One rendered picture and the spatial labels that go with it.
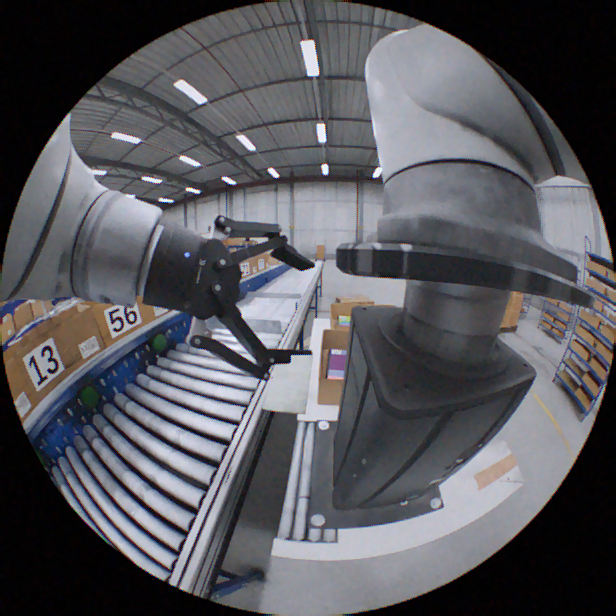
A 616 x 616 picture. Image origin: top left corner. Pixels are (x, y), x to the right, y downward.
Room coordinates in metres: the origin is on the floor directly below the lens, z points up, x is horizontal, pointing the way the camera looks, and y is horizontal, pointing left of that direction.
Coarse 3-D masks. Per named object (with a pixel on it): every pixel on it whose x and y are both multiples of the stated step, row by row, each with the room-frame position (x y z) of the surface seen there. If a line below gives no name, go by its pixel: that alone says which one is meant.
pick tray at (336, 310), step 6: (330, 306) 0.89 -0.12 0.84; (336, 306) 0.92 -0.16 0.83; (342, 306) 0.91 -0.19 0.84; (348, 306) 0.91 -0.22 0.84; (354, 306) 0.91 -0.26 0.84; (390, 306) 0.89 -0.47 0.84; (396, 306) 0.88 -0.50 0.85; (330, 312) 0.85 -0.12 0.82; (336, 312) 0.92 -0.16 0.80; (342, 312) 0.91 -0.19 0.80; (348, 312) 0.91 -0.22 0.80; (330, 318) 0.83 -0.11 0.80; (330, 324) 0.82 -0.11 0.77
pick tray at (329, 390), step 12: (324, 336) 0.61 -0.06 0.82; (336, 336) 0.60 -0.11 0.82; (324, 348) 0.61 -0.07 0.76; (336, 348) 0.60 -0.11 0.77; (324, 360) 0.53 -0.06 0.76; (324, 372) 0.46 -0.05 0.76; (324, 384) 0.33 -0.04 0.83; (336, 384) 0.33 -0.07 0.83; (324, 396) 0.33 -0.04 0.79; (336, 396) 0.33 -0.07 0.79
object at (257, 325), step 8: (208, 320) 0.83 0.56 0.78; (216, 320) 0.83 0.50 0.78; (248, 320) 0.80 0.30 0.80; (256, 320) 0.80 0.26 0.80; (264, 320) 0.79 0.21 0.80; (272, 320) 0.79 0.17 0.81; (280, 320) 0.78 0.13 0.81; (224, 328) 0.82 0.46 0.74; (256, 328) 0.80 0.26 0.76; (264, 328) 0.79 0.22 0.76; (272, 328) 0.79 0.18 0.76; (280, 328) 0.78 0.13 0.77
